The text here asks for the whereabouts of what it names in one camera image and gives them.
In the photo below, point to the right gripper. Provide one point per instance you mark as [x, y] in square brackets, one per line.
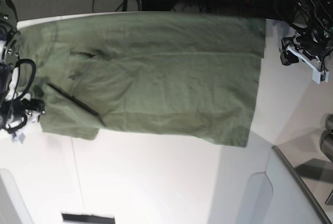
[18, 121]

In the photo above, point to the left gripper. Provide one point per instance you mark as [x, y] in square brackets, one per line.
[310, 48]

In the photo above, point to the green t-shirt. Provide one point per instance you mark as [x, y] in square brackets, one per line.
[148, 72]

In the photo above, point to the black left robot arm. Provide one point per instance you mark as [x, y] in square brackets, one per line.
[317, 15]

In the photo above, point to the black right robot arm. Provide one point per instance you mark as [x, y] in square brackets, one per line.
[17, 111]

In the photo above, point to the grey metal cylinder stand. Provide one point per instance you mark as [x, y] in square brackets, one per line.
[326, 139]

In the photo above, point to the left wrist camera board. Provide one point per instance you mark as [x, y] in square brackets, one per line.
[320, 76]

